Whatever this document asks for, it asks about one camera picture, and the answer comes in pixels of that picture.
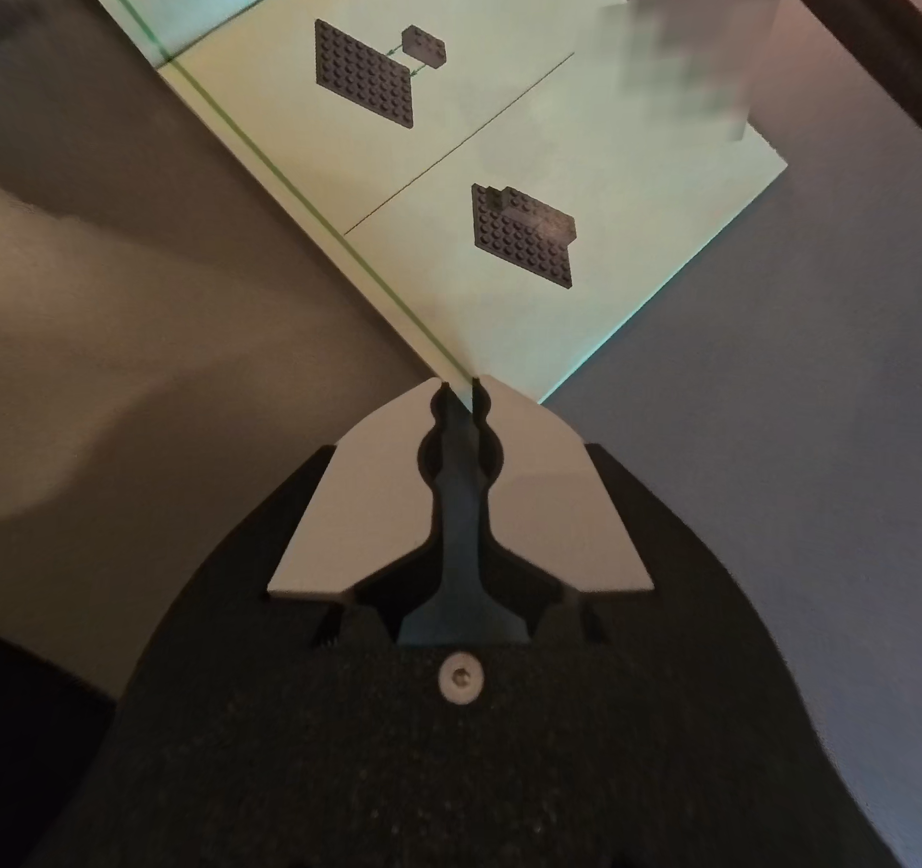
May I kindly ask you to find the open instruction booklet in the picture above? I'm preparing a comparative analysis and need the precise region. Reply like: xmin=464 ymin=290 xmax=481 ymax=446
xmin=54 ymin=0 xmax=788 ymax=404

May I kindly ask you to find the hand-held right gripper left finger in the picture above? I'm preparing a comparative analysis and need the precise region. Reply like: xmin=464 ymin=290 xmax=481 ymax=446
xmin=267 ymin=377 xmax=443 ymax=643

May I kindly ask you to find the grey desk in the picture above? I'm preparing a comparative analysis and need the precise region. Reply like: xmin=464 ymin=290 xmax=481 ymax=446
xmin=0 ymin=0 xmax=922 ymax=868

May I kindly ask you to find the long black desk cable cover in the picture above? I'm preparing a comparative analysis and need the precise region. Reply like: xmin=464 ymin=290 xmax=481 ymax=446
xmin=749 ymin=0 xmax=922 ymax=127

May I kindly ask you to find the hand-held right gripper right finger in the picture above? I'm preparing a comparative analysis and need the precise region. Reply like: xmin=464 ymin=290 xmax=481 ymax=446
xmin=474 ymin=375 xmax=656 ymax=643

